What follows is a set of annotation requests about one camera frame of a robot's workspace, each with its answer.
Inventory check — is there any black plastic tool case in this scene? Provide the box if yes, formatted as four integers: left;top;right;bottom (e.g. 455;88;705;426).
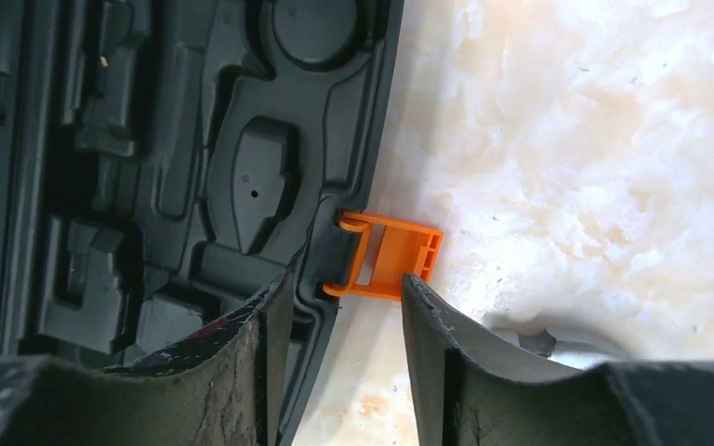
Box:
0;0;444;446

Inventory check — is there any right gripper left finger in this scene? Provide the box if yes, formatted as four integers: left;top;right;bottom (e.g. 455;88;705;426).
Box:
0;271;294;445

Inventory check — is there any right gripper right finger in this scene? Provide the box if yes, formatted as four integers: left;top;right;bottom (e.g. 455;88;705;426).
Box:
402;274;714;445

